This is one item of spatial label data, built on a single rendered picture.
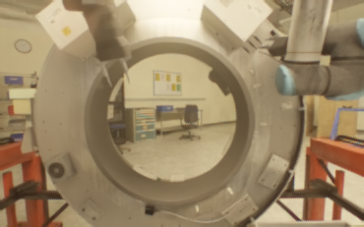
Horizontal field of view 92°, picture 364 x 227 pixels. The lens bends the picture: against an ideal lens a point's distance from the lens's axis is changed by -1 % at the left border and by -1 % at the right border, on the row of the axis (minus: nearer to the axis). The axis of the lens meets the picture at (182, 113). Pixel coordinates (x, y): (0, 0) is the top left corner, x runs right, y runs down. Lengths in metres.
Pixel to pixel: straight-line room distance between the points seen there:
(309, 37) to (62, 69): 1.03
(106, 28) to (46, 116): 0.77
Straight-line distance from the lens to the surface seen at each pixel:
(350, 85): 0.68
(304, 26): 0.60
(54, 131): 1.13
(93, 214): 1.15
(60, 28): 0.94
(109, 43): 0.48
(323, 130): 7.04
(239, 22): 0.89
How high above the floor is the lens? 1.27
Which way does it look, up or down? 4 degrees down
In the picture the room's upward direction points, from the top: straight up
